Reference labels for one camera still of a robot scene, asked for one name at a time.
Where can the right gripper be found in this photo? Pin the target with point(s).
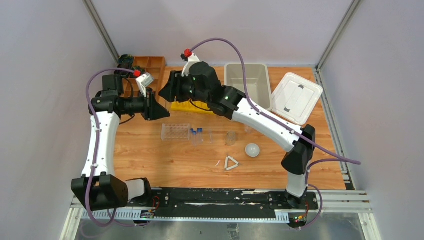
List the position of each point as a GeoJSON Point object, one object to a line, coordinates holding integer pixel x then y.
{"type": "Point", "coordinates": [173, 89]}

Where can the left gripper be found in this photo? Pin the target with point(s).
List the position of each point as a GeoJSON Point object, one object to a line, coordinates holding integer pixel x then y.
{"type": "Point", "coordinates": [149, 105]}

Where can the clear glass test tube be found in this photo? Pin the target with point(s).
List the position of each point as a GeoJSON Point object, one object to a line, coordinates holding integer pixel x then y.
{"type": "Point", "coordinates": [211, 139]}

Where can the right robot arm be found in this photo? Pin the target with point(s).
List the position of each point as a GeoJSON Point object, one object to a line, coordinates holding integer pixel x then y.
{"type": "Point", "coordinates": [200, 83]}

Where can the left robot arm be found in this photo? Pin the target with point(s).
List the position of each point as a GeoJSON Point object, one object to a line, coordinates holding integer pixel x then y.
{"type": "Point", "coordinates": [98, 188]}

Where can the clear plastic tube rack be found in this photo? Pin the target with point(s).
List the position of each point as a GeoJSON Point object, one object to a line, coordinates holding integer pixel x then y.
{"type": "Point", "coordinates": [175, 132]}

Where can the yellow test tube rack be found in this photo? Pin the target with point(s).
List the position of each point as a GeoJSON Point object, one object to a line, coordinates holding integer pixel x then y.
{"type": "Point", "coordinates": [200, 107]}

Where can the wooden compartment tray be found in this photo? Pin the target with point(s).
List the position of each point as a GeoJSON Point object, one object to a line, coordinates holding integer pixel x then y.
{"type": "Point", "coordinates": [154, 65]}

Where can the blue capped tube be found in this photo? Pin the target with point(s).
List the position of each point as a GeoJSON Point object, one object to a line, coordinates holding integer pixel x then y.
{"type": "Point", "coordinates": [198, 137]}
{"type": "Point", "coordinates": [194, 138]}
{"type": "Point", "coordinates": [201, 135]}
{"type": "Point", "coordinates": [191, 130]}

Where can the small glass flask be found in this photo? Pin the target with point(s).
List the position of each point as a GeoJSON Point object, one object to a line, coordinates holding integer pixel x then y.
{"type": "Point", "coordinates": [231, 138]}

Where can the white clay triangle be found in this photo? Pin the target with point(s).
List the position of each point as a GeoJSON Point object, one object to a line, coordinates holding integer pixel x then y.
{"type": "Point", "coordinates": [230, 163]}

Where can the grey plastic bin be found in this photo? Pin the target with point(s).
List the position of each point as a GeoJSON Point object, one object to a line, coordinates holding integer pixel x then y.
{"type": "Point", "coordinates": [257, 82]}

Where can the white porcelain dish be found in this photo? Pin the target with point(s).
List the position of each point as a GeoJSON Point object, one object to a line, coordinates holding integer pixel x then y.
{"type": "Point", "coordinates": [252, 150]}

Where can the white bin lid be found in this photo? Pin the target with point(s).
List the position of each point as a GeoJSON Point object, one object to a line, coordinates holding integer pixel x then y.
{"type": "Point", "coordinates": [295, 98]}

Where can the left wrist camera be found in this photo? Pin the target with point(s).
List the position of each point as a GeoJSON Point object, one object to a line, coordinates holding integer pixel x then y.
{"type": "Point", "coordinates": [143, 82]}

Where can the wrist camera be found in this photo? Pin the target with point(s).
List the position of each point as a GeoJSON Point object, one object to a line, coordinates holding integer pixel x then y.
{"type": "Point", "coordinates": [190, 58]}
{"type": "Point", "coordinates": [143, 82]}

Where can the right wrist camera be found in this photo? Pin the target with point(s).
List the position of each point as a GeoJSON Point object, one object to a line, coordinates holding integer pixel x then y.
{"type": "Point", "coordinates": [190, 58]}

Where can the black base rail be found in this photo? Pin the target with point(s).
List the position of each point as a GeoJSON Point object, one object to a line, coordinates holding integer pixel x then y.
{"type": "Point", "coordinates": [223, 203]}

